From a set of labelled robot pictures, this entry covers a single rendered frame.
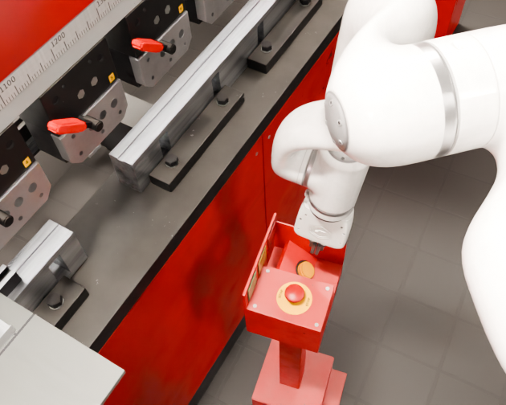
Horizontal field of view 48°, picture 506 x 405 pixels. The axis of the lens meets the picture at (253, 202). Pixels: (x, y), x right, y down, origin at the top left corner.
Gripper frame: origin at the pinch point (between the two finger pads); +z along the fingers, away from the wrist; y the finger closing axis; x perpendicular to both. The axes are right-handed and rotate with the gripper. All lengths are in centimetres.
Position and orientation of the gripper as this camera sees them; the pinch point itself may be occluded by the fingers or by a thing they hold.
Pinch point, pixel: (317, 243)
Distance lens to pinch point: 116.2
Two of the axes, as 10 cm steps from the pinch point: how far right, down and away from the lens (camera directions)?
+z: -0.5, 5.3, 8.5
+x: 3.6, -7.8, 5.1
